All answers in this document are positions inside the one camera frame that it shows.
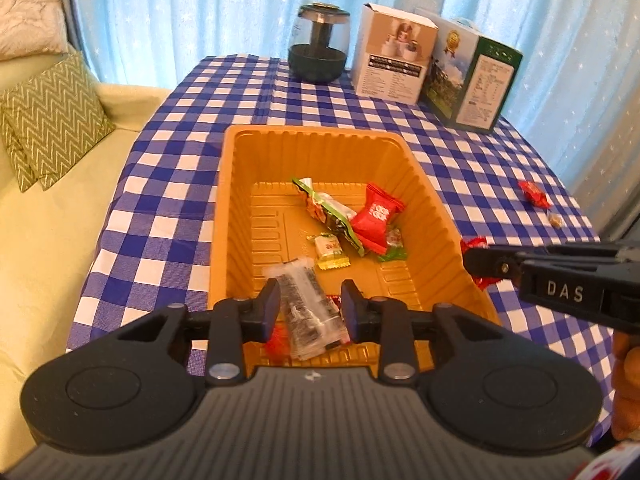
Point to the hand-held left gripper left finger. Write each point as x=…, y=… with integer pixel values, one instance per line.
x=271, y=310

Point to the light blue curtain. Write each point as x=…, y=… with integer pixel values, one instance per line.
x=225, y=10

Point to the small green candy packet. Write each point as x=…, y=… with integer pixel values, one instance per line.
x=394, y=246

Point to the green zigzag cushion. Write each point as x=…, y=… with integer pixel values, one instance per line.
x=22, y=170
x=55, y=110

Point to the light green sofa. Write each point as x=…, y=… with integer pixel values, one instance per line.
x=55, y=260

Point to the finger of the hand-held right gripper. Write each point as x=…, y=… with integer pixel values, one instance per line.
x=492, y=265

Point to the small red candy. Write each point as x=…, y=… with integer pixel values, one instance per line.
x=534, y=194

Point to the small yellow brown candy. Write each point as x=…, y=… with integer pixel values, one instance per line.
x=554, y=220

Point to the person's right hand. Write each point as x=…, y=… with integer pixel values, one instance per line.
x=627, y=385

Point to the orange plastic tray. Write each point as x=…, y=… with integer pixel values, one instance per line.
x=280, y=210

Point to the person's printed clothing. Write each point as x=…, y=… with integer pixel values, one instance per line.
x=607, y=465

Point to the dark glass jar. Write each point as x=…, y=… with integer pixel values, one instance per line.
x=317, y=55

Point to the green cardboard box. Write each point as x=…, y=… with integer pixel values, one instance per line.
x=475, y=85

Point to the green snack packet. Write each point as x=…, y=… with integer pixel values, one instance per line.
x=332, y=215

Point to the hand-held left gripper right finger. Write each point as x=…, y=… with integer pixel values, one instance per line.
x=351, y=312

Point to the red white patterned candy packet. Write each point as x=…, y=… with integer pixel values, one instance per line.
x=474, y=245

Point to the blue white checkered tablecloth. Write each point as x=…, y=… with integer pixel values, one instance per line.
x=165, y=170

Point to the small yellow white candy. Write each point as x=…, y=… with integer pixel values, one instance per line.
x=330, y=252

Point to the clear black snack packet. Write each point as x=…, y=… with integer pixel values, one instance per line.
x=307, y=305

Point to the white pillow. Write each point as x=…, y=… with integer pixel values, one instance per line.
x=30, y=25

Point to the large red candy packet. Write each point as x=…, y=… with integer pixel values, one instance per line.
x=374, y=220

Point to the white cardboard box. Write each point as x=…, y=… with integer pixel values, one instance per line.
x=390, y=65

